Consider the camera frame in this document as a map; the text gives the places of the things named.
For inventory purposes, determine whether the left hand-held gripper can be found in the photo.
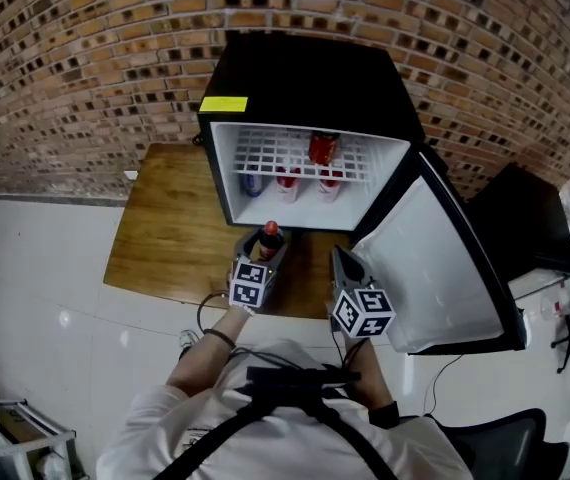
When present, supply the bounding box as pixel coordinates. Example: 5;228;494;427
228;227;291;315

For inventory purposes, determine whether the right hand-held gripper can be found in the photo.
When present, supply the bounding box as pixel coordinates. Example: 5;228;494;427
331;244;397;340

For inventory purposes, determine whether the dark drink bottle red cap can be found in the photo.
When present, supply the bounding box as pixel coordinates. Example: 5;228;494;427
257;220;286;263

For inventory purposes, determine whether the black mini fridge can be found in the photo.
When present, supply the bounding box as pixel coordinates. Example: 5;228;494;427
196;32;529;357

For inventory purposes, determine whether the person's right forearm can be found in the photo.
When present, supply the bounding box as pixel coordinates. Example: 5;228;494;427
343;336;397;412

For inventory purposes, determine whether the black elbow band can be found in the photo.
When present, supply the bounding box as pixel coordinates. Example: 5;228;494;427
367;400;402;430

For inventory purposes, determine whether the person's left forearm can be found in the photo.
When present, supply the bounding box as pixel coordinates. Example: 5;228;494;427
166;305;252;398

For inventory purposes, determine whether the blue drink can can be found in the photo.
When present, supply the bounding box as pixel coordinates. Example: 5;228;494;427
242;171;265;198

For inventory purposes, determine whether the black fridge door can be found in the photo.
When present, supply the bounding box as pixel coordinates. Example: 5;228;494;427
349;142;529;357

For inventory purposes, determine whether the red drink can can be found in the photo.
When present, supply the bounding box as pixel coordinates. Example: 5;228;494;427
308;130;341;165

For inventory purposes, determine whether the black wristband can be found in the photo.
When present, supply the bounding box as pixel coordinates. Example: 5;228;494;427
202;327;237;350

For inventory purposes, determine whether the wooden table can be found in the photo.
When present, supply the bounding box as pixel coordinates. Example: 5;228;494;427
103;142;361;322

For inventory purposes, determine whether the yellow sticker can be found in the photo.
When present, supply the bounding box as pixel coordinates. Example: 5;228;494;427
199;96;249;114

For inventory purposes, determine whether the black chest harness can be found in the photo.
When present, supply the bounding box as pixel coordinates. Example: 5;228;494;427
152;365;402;480

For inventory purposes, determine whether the black cabinet box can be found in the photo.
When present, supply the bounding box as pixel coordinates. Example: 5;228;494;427
466;161;570;280

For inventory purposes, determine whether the white side table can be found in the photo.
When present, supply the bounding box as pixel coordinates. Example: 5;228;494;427
507;266;570;300

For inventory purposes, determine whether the person's white shirt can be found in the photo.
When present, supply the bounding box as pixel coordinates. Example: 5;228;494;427
95;340;474;480

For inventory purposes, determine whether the black office chair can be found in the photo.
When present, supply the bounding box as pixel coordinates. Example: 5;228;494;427
429;407;570;480

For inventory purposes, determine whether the white storage rack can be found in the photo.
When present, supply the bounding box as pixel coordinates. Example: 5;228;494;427
0;396;79;480

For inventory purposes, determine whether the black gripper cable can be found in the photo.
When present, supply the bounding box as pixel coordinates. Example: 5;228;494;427
195;290;231;332

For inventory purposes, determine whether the white wire fridge shelf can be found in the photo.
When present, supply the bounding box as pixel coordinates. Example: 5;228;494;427
232;127;381;183

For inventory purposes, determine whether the black floor cable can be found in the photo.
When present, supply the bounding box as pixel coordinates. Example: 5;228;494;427
430;352;466;415

